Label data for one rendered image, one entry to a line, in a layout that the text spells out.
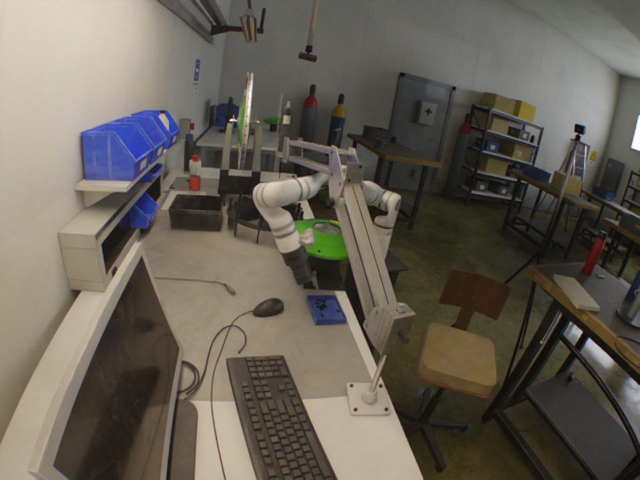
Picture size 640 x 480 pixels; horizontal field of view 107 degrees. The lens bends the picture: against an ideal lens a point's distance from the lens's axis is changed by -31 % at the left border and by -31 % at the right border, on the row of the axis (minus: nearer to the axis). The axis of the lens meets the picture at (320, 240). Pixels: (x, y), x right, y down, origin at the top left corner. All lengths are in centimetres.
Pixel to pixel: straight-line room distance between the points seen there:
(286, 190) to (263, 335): 41
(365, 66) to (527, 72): 362
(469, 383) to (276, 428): 96
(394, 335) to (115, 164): 99
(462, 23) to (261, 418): 675
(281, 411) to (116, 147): 93
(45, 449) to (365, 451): 61
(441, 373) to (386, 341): 81
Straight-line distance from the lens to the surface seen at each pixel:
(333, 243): 115
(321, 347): 97
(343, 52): 591
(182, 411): 79
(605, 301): 190
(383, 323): 69
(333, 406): 83
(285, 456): 72
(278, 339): 97
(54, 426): 42
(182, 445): 75
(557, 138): 882
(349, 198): 78
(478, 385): 152
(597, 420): 240
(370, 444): 79
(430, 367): 147
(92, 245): 111
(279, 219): 95
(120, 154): 120
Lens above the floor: 157
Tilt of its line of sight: 25 degrees down
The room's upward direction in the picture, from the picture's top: 9 degrees clockwise
